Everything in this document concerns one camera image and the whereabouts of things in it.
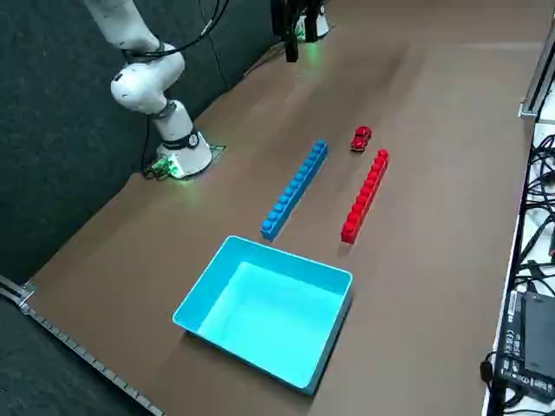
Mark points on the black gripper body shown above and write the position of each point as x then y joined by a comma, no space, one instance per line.
299,4

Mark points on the red toy car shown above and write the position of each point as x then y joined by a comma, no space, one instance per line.
361,138

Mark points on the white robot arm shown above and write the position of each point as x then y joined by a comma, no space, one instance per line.
143,86
324,26

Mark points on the blue studded block bar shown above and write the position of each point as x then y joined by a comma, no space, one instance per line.
295,190

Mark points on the red studded block bar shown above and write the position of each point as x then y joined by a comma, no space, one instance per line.
364,199

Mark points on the green circuit board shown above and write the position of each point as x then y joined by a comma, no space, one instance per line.
161,167

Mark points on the teal plastic bin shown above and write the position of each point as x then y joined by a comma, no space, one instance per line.
260,312

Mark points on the black power adapter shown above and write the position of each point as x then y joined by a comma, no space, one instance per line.
537,329

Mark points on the metal base plate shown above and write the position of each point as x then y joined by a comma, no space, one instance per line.
218,149

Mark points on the short aluminium rail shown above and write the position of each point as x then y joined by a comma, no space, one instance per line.
537,82

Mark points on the long slotted aluminium rail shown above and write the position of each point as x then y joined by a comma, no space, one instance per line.
65,342

